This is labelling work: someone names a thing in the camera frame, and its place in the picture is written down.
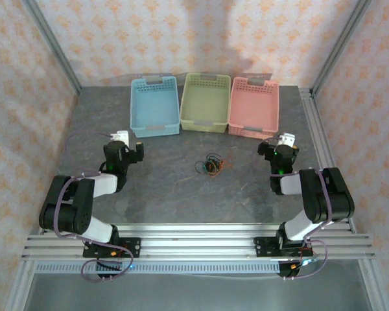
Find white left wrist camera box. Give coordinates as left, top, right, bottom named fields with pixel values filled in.
left=110, top=129, right=131, bottom=146

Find aluminium frame leg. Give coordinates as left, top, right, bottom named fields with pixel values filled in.
left=358, top=259, right=389, bottom=311
left=5, top=259, right=36, bottom=311

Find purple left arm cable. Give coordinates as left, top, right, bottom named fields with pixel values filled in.
left=53, top=128, right=134, bottom=283

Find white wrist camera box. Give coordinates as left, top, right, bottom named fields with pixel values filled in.
left=277, top=132, right=296, bottom=146
left=110, top=129, right=131, bottom=146

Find aluminium frame post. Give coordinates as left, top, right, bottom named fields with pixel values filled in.
left=24, top=0, right=82, bottom=95
left=311, top=0, right=373, bottom=97

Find pink plastic basket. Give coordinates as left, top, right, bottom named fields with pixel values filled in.
left=227, top=76, right=280, bottom=137

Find red black power wires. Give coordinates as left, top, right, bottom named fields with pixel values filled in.
left=95, top=248, right=134, bottom=271
left=290, top=246, right=319, bottom=271

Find green plastic basket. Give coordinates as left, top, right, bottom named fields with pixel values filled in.
left=180, top=73, right=232, bottom=133

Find thin black cable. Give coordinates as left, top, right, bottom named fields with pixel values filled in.
left=194, top=158, right=220, bottom=176
left=194, top=154, right=224, bottom=176

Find grey slotted cable duct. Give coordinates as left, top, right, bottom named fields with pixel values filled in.
left=35, top=261, right=281, bottom=275

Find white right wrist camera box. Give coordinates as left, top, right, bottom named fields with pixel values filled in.
left=277, top=132, right=296, bottom=146

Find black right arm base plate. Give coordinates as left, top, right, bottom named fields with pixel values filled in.
left=253, top=236, right=314, bottom=259

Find blue plastic basket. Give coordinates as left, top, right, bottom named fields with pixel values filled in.
left=130, top=76, right=181, bottom=139

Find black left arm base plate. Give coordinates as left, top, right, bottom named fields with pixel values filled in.
left=83, top=237, right=141, bottom=259

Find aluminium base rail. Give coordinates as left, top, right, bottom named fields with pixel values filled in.
left=21, top=223, right=377, bottom=260

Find aluminium side rail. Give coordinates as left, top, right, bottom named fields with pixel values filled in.
left=298, top=86, right=357, bottom=234

